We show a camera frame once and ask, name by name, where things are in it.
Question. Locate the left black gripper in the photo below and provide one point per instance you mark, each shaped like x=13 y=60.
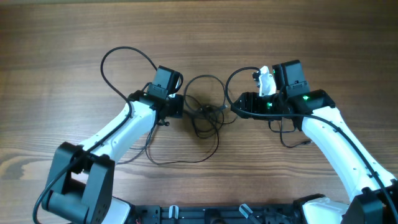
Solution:
x=177 y=111

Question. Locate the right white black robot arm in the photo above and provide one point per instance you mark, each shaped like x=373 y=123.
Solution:
x=285 y=93

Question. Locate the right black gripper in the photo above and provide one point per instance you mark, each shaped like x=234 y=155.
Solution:
x=250 y=101

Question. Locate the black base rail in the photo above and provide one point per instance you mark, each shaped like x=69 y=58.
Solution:
x=268 y=214

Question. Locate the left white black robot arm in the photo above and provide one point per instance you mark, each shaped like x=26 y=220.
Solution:
x=79 y=187

